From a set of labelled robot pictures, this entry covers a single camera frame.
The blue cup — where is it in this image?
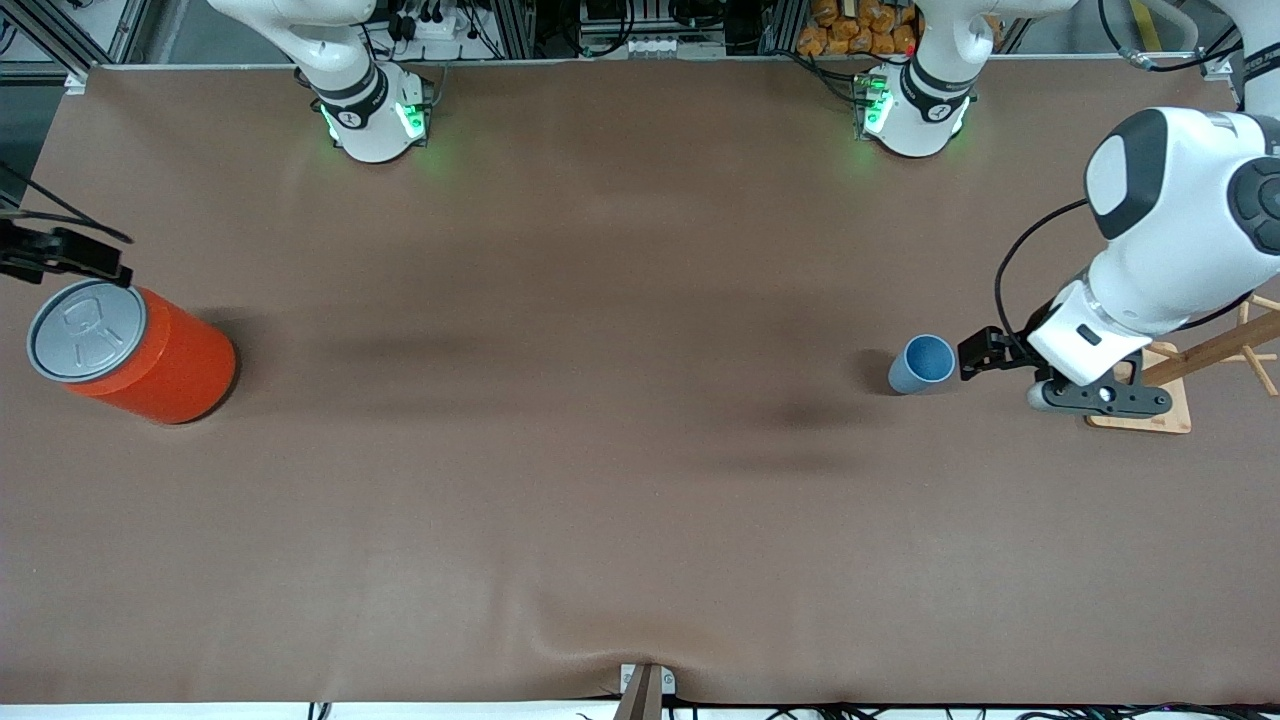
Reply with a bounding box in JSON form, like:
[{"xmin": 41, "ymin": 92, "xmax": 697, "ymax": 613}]
[{"xmin": 888, "ymin": 334, "xmax": 958, "ymax": 395}]

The pile of orange items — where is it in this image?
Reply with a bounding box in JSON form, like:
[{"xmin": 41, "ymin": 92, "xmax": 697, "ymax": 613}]
[{"xmin": 797, "ymin": 0, "xmax": 921, "ymax": 57}]

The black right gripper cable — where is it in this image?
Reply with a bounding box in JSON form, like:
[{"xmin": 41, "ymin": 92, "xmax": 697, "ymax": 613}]
[{"xmin": 0, "ymin": 160, "xmax": 134, "ymax": 244}]

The small metal bracket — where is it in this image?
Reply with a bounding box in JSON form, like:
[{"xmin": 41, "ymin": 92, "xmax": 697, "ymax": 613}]
[{"xmin": 620, "ymin": 663, "xmax": 676, "ymax": 696}]

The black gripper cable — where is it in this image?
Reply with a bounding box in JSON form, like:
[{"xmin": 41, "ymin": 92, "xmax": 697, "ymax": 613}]
[
  {"xmin": 994, "ymin": 198, "xmax": 1091, "ymax": 346},
  {"xmin": 0, "ymin": 160, "xmax": 134, "ymax": 244}
]

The white power strip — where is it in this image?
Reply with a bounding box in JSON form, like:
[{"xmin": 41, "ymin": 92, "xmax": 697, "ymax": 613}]
[{"xmin": 385, "ymin": 8, "xmax": 501, "ymax": 61}]

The brown camera pole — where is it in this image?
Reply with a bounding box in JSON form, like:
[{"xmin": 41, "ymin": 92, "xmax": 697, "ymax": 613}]
[{"xmin": 612, "ymin": 665, "xmax": 664, "ymax": 720}]

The brown table mat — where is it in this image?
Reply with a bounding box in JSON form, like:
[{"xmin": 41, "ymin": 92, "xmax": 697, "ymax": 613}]
[{"xmin": 0, "ymin": 58, "xmax": 1280, "ymax": 706}]

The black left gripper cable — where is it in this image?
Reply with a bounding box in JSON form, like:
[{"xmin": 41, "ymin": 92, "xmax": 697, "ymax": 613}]
[{"xmin": 994, "ymin": 198, "xmax": 1091, "ymax": 346}]

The wooden cup rack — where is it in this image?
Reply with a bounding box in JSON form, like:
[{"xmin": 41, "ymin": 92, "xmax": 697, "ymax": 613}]
[{"xmin": 1085, "ymin": 268, "xmax": 1280, "ymax": 435}]

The orange can grey lid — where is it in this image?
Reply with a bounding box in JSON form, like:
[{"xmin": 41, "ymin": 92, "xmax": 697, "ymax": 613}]
[{"xmin": 27, "ymin": 278, "xmax": 238, "ymax": 425}]

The grey terminal block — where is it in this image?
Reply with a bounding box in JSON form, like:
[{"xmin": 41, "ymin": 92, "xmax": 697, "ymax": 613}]
[{"xmin": 615, "ymin": 35, "xmax": 728, "ymax": 59}]

